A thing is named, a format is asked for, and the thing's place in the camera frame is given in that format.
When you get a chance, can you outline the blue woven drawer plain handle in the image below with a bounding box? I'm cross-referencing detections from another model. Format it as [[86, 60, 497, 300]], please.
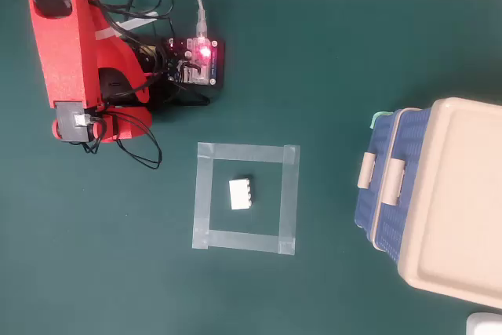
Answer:
[[374, 107, 433, 266]]

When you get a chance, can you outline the white cable tie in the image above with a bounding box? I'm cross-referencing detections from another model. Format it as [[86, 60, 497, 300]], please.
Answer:
[[95, 10, 160, 41]]

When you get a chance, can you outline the grey usb cable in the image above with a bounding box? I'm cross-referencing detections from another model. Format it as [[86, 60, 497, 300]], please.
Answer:
[[0, 0, 209, 44]]

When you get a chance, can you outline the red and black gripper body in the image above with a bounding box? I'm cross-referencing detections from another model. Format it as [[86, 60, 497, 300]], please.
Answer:
[[50, 100, 119, 144]]

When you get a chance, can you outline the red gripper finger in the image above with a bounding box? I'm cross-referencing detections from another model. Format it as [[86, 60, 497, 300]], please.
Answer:
[[115, 106, 154, 142]]

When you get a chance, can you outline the blue woven drawer taped handle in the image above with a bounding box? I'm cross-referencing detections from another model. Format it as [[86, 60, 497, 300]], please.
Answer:
[[354, 109, 403, 250]]

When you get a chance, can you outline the controller circuit board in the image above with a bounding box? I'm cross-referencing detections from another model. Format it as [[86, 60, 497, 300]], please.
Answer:
[[166, 36, 220, 87]]

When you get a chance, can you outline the beige plastic drawer cabinet frame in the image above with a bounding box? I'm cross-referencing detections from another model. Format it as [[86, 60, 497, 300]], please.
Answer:
[[355, 96, 502, 311]]

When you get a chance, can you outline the black shoulder servo cable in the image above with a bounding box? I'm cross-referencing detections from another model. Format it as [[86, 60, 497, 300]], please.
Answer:
[[49, 0, 173, 77]]

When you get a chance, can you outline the white plastic object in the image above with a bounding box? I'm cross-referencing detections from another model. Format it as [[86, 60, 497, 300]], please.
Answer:
[[465, 312, 502, 335]]

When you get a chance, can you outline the white toy brick cube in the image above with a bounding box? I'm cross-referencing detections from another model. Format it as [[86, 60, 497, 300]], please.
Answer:
[[228, 175, 254, 211]]

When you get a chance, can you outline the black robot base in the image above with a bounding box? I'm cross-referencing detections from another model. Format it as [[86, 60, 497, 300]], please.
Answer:
[[97, 35, 172, 112]]

